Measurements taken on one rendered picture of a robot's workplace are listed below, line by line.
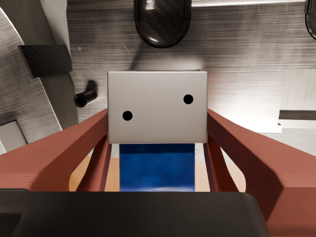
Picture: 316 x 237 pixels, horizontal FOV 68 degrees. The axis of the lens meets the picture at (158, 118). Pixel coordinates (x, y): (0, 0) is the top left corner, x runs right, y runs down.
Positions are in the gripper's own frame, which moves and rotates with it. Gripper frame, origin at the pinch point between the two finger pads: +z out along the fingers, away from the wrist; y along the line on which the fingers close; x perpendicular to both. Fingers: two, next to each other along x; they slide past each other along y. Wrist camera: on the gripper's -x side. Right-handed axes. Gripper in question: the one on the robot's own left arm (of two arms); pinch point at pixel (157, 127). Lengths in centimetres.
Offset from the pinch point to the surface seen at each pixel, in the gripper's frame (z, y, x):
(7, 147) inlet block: 6.3, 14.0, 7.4
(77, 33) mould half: 7.4, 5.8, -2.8
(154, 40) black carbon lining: 6.7, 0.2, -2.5
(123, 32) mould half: 7.0, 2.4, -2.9
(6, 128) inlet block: 7.7, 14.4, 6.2
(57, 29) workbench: 17.1, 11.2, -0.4
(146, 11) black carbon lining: 7.6, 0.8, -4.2
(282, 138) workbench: 9.8, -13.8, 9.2
